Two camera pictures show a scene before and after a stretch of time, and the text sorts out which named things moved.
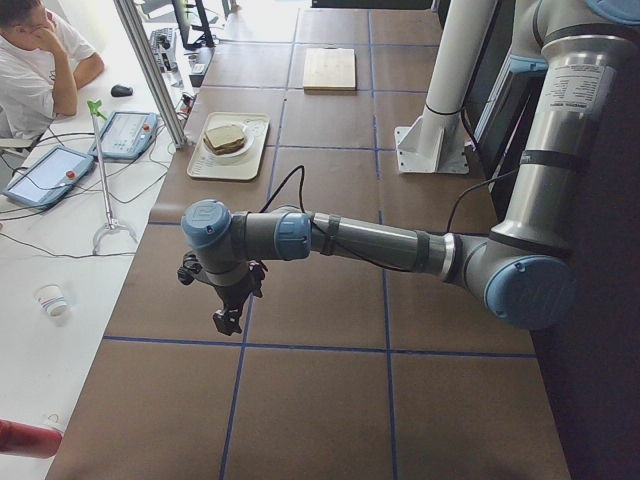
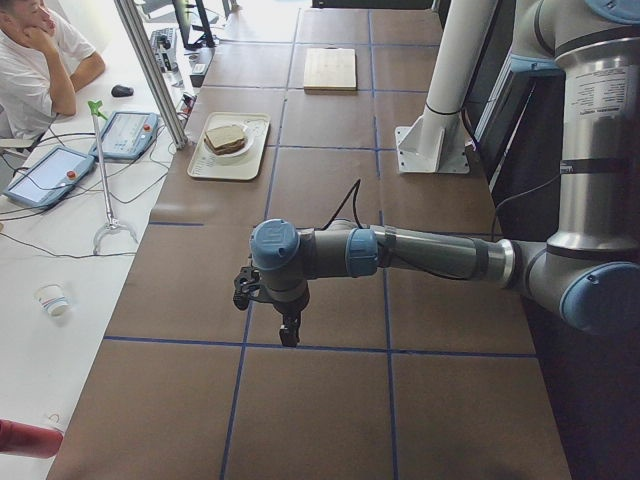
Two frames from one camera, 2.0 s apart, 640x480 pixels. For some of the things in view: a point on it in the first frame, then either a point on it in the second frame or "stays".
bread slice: (221, 135) stays
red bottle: (29, 440) stays
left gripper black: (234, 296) to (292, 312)
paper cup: (51, 299) stays
